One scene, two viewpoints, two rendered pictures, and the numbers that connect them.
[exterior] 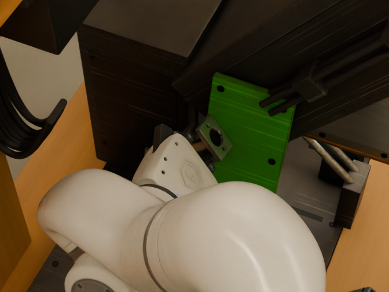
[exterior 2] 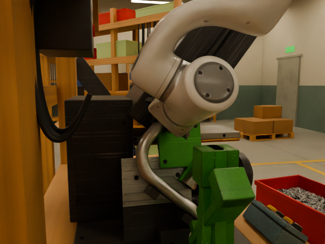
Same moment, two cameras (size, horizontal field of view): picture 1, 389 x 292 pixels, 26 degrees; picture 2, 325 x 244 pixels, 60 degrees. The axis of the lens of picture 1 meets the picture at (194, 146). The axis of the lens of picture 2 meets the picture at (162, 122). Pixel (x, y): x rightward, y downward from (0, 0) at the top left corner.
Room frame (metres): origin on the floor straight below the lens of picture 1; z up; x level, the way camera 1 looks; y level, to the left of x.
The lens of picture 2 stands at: (0.12, 0.40, 1.28)
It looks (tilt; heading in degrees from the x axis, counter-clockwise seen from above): 8 degrees down; 324
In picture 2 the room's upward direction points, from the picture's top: straight up
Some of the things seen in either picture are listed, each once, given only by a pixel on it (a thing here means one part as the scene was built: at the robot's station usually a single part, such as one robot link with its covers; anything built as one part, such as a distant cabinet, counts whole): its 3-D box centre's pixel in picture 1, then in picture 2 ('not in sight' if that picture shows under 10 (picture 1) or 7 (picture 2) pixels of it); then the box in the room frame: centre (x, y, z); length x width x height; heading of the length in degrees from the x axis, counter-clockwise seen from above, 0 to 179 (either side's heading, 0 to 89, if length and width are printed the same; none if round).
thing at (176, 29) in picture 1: (176, 51); (101, 149); (0.97, 0.03, 1.07); 0.30 x 0.18 x 0.34; 156
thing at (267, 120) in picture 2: not in sight; (262, 121); (4.20, -5.65, 0.37); 1.20 x 0.80 x 0.74; 73
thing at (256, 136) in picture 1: (252, 132); (175, 125); (0.72, -0.08, 1.17); 0.13 x 0.12 x 0.20; 156
